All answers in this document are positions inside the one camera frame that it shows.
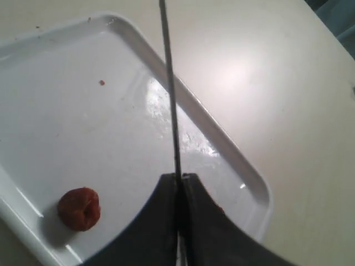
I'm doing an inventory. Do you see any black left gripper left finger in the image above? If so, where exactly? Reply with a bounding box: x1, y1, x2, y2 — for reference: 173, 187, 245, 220
83, 173, 178, 265

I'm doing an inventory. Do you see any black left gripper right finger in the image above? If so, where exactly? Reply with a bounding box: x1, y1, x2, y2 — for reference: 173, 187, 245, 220
181, 173, 288, 265

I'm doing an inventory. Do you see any thin metal skewer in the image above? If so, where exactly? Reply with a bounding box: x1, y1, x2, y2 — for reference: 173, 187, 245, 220
159, 0, 182, 179

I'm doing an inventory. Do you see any red berry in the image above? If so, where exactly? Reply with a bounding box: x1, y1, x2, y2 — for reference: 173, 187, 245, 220
218, 206, 225, 214
57, 187, 101, 232

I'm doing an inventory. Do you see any white plastic tray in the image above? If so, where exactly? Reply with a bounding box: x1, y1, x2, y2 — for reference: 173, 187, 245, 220
0, 12, 275, 264

